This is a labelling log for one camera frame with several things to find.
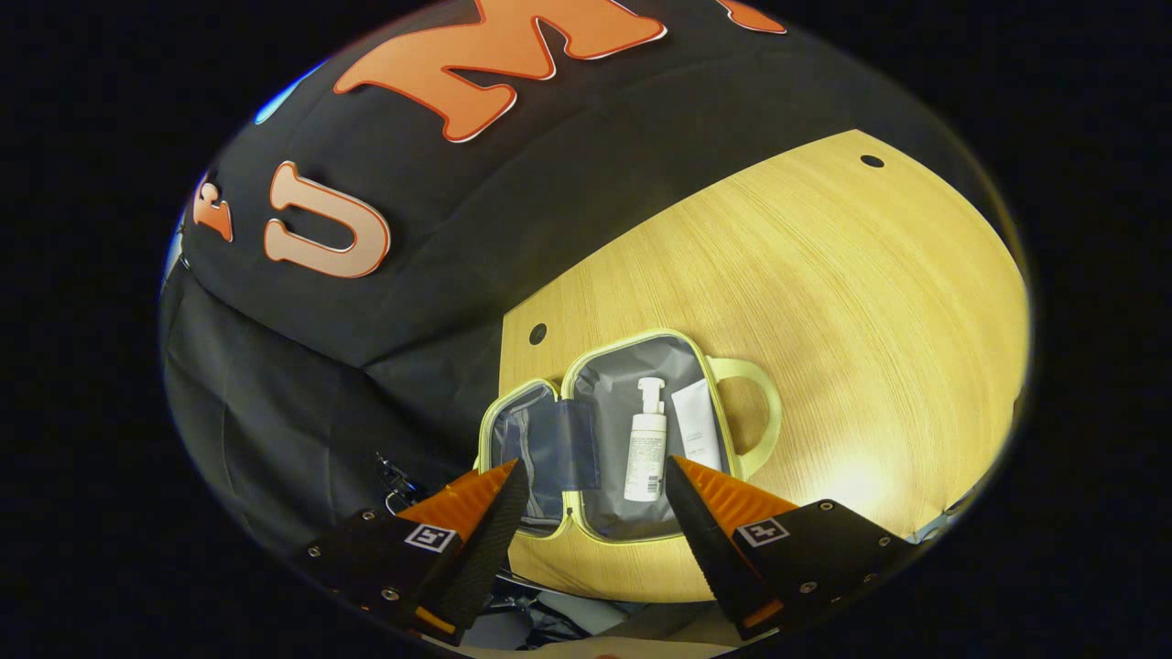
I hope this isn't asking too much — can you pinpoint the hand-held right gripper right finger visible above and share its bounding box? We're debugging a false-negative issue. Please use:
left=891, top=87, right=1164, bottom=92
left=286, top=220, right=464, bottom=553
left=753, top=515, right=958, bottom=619
left=664, top=455, right=918, bottom=642

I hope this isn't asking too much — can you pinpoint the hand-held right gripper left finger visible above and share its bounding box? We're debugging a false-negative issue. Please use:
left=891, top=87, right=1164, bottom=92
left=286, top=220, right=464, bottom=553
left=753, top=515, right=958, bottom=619
left=305, top=459, right=531, bottom=645

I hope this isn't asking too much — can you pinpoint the white squeeze tube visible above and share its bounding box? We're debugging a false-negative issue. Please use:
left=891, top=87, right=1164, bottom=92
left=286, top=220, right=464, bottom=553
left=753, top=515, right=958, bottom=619
left=670, top=377, right=725, bottom=473

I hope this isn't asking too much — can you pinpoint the white foam pump bottle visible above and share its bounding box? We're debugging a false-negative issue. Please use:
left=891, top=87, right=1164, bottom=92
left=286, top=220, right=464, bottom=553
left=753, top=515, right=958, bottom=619
left=623, top=376, right=669, bottom=504

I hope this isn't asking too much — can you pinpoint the white suitcase with yellow trim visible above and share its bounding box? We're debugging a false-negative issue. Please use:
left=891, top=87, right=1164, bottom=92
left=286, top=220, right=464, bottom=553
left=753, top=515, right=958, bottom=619
left=474, top=328, right=785, bottom=546

